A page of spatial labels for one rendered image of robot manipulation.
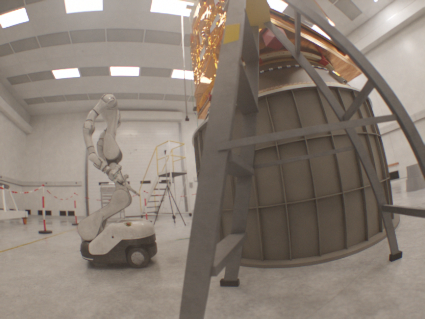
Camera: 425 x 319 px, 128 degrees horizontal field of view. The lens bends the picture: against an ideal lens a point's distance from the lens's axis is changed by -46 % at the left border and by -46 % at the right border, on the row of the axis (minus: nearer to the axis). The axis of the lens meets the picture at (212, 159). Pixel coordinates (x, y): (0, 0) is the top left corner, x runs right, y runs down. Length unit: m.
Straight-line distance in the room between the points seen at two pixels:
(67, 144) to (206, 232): 9.94
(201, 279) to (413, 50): 7.05
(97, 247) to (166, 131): 8.65
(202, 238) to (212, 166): 0.19
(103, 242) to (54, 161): 8.99
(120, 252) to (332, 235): 1.46
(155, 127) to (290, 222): 9.01
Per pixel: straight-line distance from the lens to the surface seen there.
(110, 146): 1.72
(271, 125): 1.32
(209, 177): 0.49
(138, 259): 1.51
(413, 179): 3.79
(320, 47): 2.12
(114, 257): 1.52
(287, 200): 1.24
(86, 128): 1.64
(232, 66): 0.62
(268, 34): 1.67
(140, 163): 9.18
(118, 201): 1.62
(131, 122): 9.90
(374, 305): 0.83
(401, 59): 6.98
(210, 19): 3.09
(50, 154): 10.50
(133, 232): 1.45
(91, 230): 1.68
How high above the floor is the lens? 0.49
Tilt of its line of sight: 12 degrees up
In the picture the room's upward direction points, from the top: 6 degrees counter-clockwise
